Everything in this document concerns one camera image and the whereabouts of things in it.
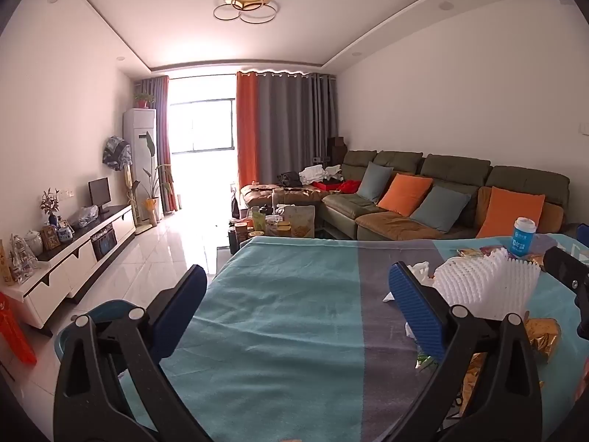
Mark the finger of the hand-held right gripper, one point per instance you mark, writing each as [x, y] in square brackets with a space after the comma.
[566, 269]

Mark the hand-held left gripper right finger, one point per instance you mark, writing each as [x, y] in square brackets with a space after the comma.
[414, 308]

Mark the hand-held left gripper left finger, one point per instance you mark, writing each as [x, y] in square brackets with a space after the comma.
[184, 313]

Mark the blue and white paper cup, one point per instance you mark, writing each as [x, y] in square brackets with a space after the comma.
[522, 239]

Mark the teal plastic trash bin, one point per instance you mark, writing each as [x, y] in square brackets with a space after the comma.
[112, 307]

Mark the white ribbed foam packing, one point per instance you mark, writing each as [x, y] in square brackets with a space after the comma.
[483, 281]

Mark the crumpled white tissue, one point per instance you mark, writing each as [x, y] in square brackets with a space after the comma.
[421, 271]

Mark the green wrapper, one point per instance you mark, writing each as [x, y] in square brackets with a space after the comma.
[427, 361]

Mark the large orange cushion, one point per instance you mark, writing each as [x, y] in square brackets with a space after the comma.
[508, 214]

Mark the small colourful snack packet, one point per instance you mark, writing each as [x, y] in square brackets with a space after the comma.
[474, 253]

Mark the large teal cushion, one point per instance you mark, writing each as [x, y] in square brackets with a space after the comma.
[441, 209]

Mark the teal and grey blanket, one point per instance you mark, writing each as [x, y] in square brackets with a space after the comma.
[285, 331]

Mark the small orange cushion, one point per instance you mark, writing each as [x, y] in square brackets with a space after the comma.
[405, 195]

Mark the white and black tv cabinet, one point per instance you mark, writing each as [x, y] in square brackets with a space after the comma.
[78, 262]

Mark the black coffee table with jars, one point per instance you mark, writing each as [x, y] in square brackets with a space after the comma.
[271, 225]

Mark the small teal cushion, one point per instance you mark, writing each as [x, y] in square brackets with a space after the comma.
[373, 183]

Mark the red cloth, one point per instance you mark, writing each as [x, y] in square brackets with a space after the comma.
[350, 186]

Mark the clear plastic bag bundle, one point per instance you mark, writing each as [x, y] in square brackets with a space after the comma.
[85, 216]

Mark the brown leather ottoman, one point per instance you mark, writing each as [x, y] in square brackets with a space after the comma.
[257, 195]

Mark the blue and white porcelain jar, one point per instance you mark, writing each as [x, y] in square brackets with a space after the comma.
[65, 234]

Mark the green and brown corner sofa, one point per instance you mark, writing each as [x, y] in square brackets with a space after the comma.
[455, 170]

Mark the black monitor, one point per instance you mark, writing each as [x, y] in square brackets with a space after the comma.
[99, 191]

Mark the pile of white clothes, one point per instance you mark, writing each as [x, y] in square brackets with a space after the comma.
[317, 174]

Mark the white ceramic jar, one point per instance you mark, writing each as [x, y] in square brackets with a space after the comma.
[33, 241]

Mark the grey and orange narrow curtain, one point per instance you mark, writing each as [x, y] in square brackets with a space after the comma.
[162, 147]

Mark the red plastic bag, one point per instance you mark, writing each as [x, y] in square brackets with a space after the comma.
[16, 336]

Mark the plastic wrapped ornament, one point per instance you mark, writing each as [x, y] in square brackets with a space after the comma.
[22, 262]

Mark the black bag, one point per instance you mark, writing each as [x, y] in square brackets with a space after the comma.
[290, 178]

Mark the branch plant in blue vase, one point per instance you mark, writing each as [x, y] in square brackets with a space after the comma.
[50, 205]

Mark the white standing air conditioner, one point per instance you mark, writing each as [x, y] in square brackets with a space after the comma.
[138, 147]

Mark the covered standing fan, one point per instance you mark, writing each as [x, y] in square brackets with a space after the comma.
[117, 152]

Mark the dark brown box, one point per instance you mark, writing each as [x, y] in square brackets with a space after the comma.
[337, 149]

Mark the bamboo brush holder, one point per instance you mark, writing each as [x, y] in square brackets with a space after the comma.
[3, 264]

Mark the window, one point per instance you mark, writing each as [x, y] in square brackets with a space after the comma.
[202, 124]

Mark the orange and grey wide curtain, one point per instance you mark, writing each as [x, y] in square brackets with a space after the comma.
[285, 129]

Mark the small plant on air conditioner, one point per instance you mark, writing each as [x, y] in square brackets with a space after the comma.
[143, 100]

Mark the white wall switch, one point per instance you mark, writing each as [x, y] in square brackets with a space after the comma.
[583, 129]

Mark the wooden picture frame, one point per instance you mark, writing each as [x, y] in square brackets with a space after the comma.
[50, 238]

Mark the white wall socket plate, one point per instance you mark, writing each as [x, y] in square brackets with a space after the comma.
[68, 193]

